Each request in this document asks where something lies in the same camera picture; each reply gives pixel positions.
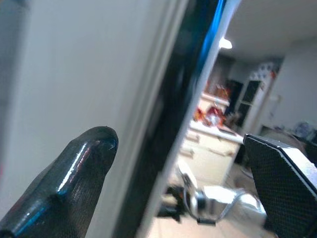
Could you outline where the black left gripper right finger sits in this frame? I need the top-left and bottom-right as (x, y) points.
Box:
(243, 133), (317, 238)

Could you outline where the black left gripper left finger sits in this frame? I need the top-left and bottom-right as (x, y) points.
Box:
(0, 126), (119, 238)

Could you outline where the white fridge door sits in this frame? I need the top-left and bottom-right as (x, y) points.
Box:
(0, 0), (194, 238)

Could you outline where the white kitchen counter cabinet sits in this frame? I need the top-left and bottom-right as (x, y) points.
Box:
(178, 91), (245, 185)

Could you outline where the red orange snack bag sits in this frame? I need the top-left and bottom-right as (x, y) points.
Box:
(195, 104), (226, 127)

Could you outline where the white cabinet with dark glass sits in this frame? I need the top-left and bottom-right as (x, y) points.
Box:
(234, 78), (264, 126)

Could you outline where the bright ceiling light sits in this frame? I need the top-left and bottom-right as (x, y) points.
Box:
(218, 36), (234, 50)

